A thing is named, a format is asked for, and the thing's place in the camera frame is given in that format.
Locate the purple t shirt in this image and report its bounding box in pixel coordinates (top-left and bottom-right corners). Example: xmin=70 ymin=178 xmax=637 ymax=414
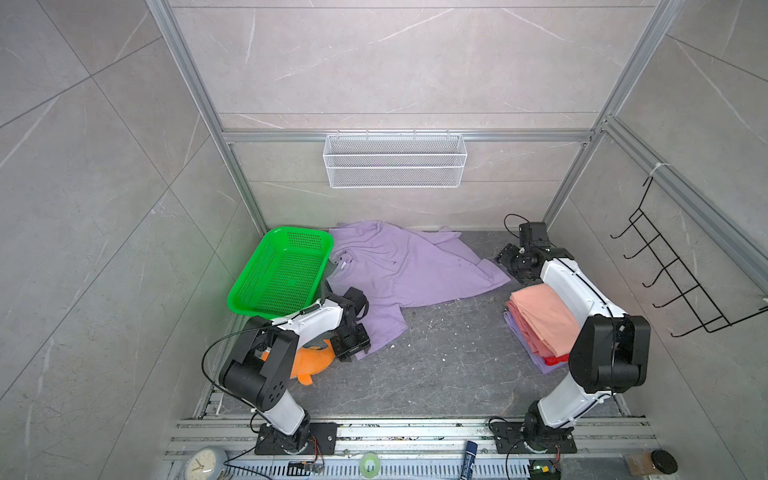
xmin=328 ymin=221 xmax=510 ymax=360

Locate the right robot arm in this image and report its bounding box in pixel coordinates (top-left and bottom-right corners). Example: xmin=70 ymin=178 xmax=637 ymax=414
xmin=488 ymin=220 xmax=651 ymax=454

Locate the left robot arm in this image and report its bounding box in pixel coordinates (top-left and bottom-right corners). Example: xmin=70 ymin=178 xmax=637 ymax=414
xmin=217 ymin=288 xmax=370 ymax=450

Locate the lavender folded shirt in stack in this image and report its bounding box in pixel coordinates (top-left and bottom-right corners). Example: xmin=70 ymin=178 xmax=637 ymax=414
xmin=503 ymin=310 xmax=568 ymax=375

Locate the red folded shirt in stack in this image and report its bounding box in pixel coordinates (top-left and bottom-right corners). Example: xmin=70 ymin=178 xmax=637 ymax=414
xmin=505 ymin=299 xmax=570 ymax=367

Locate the orange dolphin toy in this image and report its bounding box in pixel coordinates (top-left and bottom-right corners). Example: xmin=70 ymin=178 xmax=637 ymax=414
xmin=254 ymin=339 xmax=336 ymax=385

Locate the pink folded t shirt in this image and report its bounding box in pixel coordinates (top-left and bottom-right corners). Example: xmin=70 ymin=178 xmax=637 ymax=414
xmin=508 ymin=284 xmax=580 ymax=356

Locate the green plastic basket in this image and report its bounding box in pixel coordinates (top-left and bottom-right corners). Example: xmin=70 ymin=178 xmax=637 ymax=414
xmin=227 ymin=226 xmax=334 ymax=319

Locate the green tape roll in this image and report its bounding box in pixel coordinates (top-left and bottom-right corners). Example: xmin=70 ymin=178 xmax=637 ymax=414
xmin=359 ymin=452 xmax=381 ymax=479

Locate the blue marker pen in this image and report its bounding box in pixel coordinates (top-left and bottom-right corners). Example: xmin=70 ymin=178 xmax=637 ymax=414
xmin=459 ymin=440 xmax=478 ymax=480

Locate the white analog clock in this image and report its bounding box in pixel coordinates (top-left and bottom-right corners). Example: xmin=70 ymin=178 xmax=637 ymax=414
xmin=182 ymin=446 xmax=228 ymax=480

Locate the small brown box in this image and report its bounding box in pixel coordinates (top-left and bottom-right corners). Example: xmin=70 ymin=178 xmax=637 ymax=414
xmin=624 ymin=451 xmax=658 ymax=477

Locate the black round lid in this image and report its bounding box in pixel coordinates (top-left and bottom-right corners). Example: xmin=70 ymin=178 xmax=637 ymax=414
xmin=650 ymin=449 xmax=679 ymax=475

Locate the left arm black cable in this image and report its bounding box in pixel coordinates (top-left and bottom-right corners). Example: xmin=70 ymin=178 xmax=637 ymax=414
xmin=200 ymin=326 xmax=265 ymax=409

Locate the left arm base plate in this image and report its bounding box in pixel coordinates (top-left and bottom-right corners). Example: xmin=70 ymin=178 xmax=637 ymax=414
xmin=254 ymin=422 xmax=338 ymax=456

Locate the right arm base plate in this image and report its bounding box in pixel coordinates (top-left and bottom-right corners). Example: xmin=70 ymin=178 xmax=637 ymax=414
xmin=488 ymin=421 xmax=577 ymax=455

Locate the black wire hook rack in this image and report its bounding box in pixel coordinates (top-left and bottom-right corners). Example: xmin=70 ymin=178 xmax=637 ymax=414
xmin=609 ymin=177 xmax=767 ymax=339

